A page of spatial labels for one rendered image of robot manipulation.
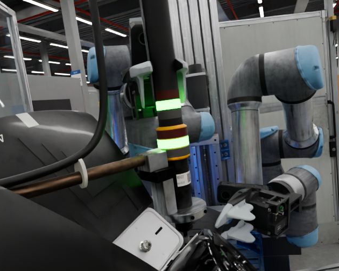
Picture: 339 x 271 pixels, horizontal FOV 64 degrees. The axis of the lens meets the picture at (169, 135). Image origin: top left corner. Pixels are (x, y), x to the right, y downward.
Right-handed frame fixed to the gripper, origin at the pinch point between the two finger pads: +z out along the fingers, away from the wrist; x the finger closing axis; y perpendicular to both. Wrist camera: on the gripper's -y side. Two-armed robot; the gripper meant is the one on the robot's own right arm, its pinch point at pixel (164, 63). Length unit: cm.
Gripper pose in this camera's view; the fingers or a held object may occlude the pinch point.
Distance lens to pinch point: 36.4
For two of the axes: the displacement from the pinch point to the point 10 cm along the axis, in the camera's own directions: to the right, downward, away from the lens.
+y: 1.3, 9.9, 1.1
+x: -9.6, 1.6, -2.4
